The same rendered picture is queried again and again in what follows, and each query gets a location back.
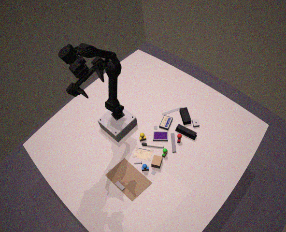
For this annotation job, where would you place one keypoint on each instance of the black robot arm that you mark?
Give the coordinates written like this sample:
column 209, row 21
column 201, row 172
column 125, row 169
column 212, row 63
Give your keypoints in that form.
column 113, row 68

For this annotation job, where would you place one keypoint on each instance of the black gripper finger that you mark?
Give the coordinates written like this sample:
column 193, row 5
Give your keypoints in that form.
column 99, row 70
column 79, row 91

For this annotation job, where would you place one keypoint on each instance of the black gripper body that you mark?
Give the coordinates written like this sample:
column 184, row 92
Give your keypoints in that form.
column 84, row 74

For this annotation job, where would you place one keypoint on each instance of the brown clipboard with grey clip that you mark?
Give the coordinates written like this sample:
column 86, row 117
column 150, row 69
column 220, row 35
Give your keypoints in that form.
column 128, row 179

